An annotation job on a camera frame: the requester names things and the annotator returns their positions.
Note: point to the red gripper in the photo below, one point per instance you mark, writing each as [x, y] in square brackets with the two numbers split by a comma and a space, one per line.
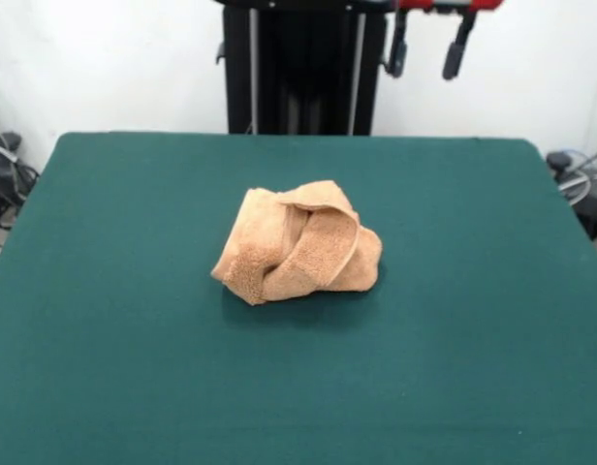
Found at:
[487, 5]

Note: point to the tan terry towel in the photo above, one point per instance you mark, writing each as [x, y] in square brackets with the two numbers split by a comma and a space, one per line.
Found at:
[318, 252]

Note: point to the dark green table cloth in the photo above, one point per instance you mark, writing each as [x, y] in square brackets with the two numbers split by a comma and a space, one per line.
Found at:
[134, 339]

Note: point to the black equipment bundle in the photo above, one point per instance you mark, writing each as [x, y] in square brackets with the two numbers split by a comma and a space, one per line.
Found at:
[3, 184]

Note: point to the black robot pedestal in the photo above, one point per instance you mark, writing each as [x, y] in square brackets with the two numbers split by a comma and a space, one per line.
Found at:
[303, 72]

